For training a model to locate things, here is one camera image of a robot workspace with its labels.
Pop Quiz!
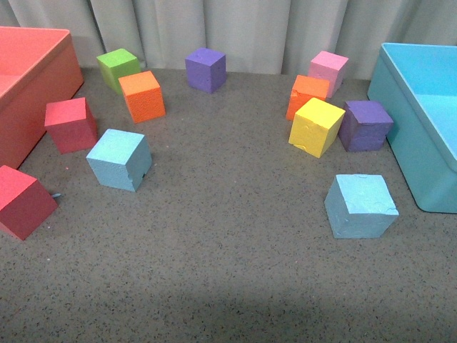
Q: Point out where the light blue foam cube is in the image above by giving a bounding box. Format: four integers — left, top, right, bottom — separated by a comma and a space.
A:
324, 174, 399, 239
86, 129, 152, 192

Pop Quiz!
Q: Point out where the yellow foam cube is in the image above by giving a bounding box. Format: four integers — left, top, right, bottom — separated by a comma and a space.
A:
288, 98, 346, 158

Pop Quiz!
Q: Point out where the purple foam cube back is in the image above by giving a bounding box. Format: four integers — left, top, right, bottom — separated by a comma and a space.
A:
185, 48, 226, 94

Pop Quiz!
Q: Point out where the purple foam cube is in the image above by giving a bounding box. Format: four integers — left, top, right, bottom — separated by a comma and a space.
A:
338, 100, 393, 152
185, 48, 226, 94

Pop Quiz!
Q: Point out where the orange foam cube right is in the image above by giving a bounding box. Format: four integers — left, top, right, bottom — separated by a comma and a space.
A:
286, 75, 330, 121

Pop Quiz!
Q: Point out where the orange foam cube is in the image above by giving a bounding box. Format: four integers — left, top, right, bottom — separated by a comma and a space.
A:
119, 71, 166, 124
286, 75, 330, 121

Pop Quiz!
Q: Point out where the orange foam cube left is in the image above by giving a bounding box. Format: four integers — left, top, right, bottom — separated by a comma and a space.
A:
119, 71, 166, 124

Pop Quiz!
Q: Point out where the grey curtain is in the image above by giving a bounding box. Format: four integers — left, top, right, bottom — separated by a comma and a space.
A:
1, 1, 456, 79

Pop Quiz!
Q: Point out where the purple foam cube right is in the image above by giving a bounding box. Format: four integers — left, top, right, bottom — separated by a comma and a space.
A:
338, 100, 393, 152

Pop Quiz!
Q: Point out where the pink foam cube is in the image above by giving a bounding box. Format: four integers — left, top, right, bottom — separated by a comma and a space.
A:
308, 51, 349, 98

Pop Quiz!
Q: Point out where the green foam cube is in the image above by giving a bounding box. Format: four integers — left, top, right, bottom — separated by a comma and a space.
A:
96, 49, 141, 94

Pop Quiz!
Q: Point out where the dark red foam cube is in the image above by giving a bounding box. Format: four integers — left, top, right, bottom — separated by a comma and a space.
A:
44, 97, 98, 154

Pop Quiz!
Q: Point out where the red foam cube front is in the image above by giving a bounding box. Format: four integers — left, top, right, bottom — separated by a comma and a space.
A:
1, 165, 58, 240

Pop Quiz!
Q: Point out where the light blue plastic bin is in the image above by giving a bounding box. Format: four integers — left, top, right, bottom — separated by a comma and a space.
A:
368, 43, 456, 214

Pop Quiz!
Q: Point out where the red plastic bin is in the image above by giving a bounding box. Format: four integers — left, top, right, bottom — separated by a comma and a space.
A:
1, 26, 84, 168

